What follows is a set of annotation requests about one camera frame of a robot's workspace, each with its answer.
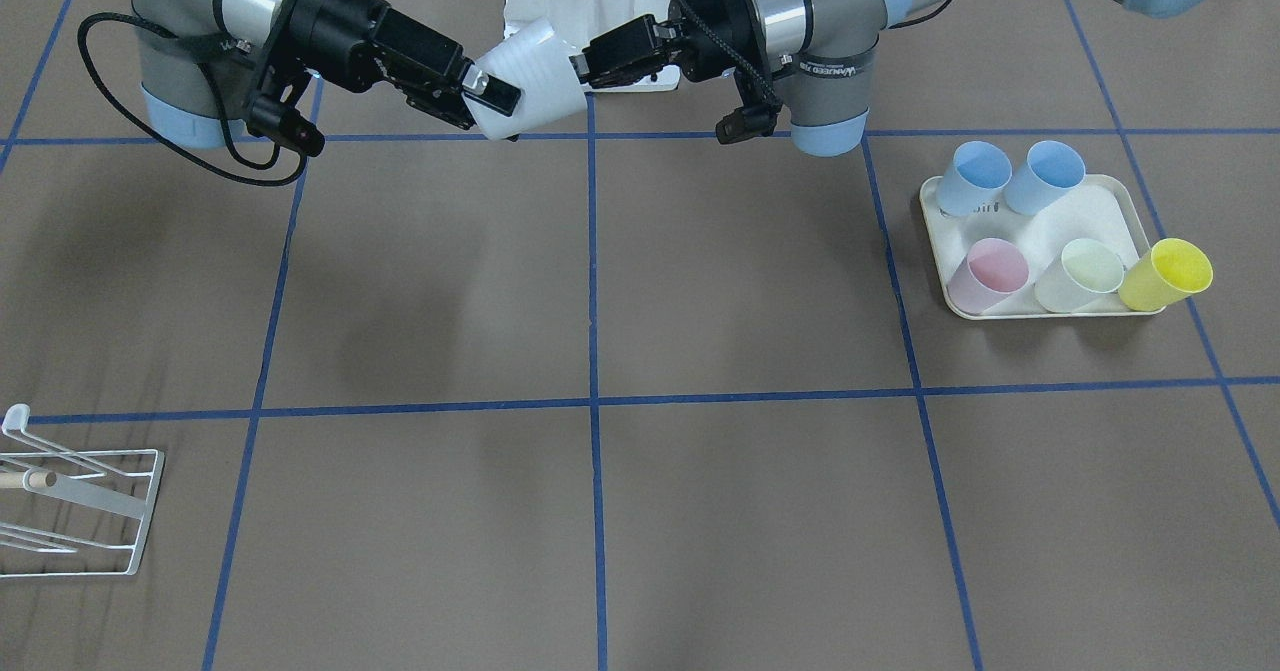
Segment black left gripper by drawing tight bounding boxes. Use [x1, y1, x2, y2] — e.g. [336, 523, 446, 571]
[570, 0, 774, 92]

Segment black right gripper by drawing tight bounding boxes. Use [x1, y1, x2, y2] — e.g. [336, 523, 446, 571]
[265, 0, 524, 129]

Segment grey plastic cup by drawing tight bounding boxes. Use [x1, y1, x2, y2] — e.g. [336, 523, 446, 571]
[466, 18, 588, 141]

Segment light blue plastic cup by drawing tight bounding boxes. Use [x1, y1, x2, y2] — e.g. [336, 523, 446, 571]
[1004, 141, 1085, 216]
[934, 141, 1012, 216]

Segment pale green plastic cup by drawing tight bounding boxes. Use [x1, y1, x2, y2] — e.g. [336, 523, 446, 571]
[1034, 238, 1126, 314]

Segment yellow plastic cup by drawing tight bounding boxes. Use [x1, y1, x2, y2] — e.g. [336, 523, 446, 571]
[1117, 238, 1213, 312]

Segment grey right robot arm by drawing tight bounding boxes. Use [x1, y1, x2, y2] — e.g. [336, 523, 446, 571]
[131, 0, 521, 158]

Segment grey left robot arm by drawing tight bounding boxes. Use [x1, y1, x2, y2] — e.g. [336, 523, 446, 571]
[572, 0, 1204, 158]

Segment pink plastic cup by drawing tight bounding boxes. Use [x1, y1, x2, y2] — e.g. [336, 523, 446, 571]
[946, 238, 1030, 315]

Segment wooden rack dowel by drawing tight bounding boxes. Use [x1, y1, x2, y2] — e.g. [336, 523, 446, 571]
[0, 469, 58, 492]

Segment cream serving tray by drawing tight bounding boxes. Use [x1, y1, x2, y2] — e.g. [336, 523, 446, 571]
[916, 174, 1164, 323]

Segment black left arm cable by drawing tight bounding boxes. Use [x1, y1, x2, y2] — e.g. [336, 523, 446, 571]
[676, 0, 801, 111]

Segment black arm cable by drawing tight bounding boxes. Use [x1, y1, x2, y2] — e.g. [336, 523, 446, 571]
[78, 13, 306, 188]
[676, 0, 801, 111]

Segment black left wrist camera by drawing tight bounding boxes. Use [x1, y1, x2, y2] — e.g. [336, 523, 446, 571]
[716, 102, 783, 143]

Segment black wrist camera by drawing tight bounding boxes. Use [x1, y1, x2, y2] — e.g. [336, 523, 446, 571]
[244, 93, 326, 159]
[716, 102, 783, 143]

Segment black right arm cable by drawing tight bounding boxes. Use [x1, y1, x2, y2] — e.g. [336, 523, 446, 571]
[78, 13, 306, 188]

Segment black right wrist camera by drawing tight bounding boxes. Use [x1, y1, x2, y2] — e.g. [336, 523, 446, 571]
[244, 93, 326, 159]

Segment white wire cup rack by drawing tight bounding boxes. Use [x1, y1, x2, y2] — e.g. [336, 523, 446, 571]
[1, 405, 166, 581]

